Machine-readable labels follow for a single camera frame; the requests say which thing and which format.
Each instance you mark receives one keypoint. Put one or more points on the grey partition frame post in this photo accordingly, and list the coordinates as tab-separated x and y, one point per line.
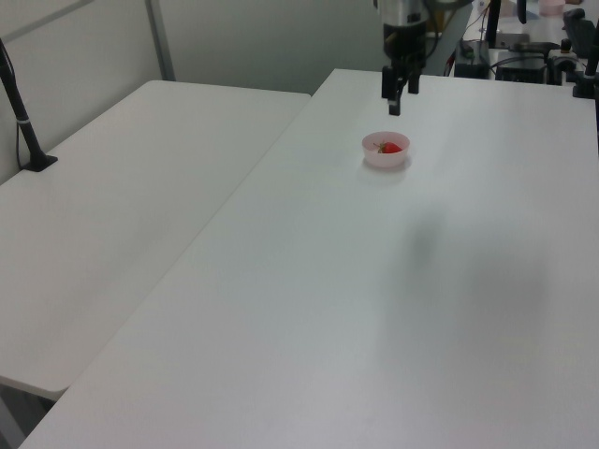
160	42

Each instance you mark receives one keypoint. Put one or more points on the black clamp stand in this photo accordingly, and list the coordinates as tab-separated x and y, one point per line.
585	86

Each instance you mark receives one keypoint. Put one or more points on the black office chair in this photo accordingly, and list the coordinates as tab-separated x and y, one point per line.
582	33

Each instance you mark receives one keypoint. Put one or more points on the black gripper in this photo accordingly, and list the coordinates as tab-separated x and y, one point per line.
407	39

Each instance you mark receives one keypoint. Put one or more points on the red toy strawberry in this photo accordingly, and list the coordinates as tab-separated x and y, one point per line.
390	149

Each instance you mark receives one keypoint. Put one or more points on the black equipment box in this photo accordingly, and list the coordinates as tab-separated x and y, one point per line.
470	68

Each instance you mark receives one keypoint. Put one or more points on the pink plastic bowl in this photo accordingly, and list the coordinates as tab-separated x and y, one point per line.
386	161

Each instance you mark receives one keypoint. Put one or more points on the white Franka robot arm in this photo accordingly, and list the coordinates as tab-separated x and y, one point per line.
398	9

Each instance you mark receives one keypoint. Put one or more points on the pink container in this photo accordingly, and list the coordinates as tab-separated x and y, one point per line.
551	5

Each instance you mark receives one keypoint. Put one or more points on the black upright monitor stand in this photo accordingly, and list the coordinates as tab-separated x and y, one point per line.
493	23

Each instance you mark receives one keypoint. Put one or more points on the black camera stand pole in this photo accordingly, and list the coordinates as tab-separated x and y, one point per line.
21	117

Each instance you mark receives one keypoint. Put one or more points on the white side table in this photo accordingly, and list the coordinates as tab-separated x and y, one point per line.
117	187

